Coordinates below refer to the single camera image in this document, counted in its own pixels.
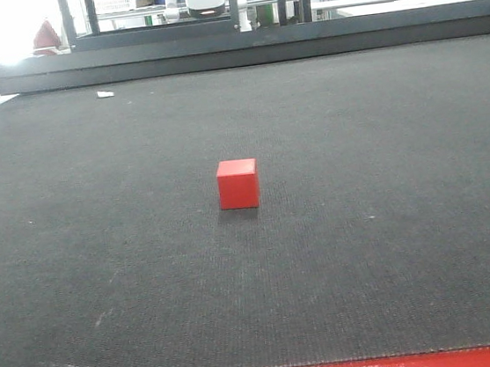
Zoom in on red cloth object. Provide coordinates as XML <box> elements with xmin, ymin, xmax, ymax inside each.
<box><xmin>33</xmin><ymin>20</ymin><xmax>62</xmax><ymax>55</ymax></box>

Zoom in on black metal frame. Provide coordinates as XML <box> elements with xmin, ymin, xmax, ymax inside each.
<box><xmin>0</xmin><ymin>0</ymin><xmax>490</xmax><ymax>95</ymax></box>

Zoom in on red magnetic cube block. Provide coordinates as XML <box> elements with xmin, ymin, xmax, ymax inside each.
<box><xmin>216</xmin><ymin>158</ymin><xmax>260</xmax><ymax>210</ymax></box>

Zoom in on dark grey woven mat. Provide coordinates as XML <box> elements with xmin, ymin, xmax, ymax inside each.
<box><xmin>0</xmin><ymin>35</ymin><xmax>490</xmax><ymax>367</ymax></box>

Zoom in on white paper scrap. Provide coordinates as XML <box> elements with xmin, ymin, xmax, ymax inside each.
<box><xmin>97</xmin><ymin>91</ymin><xmax>114</xmax><ymax>99</ymax></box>

